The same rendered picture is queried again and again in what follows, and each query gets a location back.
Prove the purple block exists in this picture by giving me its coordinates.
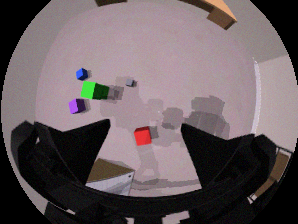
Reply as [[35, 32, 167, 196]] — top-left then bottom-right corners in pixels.
[[68, 99, 85, 113]]

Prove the red block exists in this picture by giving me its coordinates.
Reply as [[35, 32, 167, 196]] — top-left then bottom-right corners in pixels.
[[133, 125, 152, 145]]

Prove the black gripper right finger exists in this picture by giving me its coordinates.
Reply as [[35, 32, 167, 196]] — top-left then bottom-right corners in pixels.
[[181, 123, 255, 188]]

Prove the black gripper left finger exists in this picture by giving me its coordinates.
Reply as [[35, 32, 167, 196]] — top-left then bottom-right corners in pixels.
[[33, 119, 110, 185]]

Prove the green block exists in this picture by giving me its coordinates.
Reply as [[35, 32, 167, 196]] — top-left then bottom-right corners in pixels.
[[101, 84, 109, 100], [80, 81, 104, 100]]

